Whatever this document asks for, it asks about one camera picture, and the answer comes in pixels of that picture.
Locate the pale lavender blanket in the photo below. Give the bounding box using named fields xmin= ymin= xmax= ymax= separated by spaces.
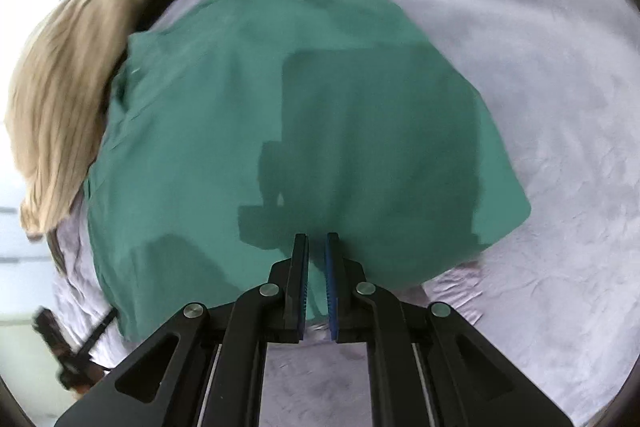
xmin=47 ymin=0 xmax=636 ymax=427

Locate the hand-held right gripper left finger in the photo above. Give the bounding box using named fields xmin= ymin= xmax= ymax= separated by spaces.
xmin=57 ymin=234 xmax=310 ymax=427

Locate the beige striped cloth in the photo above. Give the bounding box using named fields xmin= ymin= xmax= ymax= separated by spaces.
xmin=5 ymin=0 xmax=211 ymax=238

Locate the green work shirt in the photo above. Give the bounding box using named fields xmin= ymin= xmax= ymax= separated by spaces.
xmin=82 ymin=0 xmax=532 ymax=343

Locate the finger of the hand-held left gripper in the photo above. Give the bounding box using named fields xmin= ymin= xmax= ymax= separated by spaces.
xmin=77 ymin=308 xmax=119 ymax=358

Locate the brown braided belt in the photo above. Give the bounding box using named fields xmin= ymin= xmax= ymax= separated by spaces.
xmin=47 ymin=231 xmax=67 ymax=279

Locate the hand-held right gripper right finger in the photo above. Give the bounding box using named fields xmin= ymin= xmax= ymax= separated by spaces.
xmin=325 ymin=233 xmax=573 ymax=427

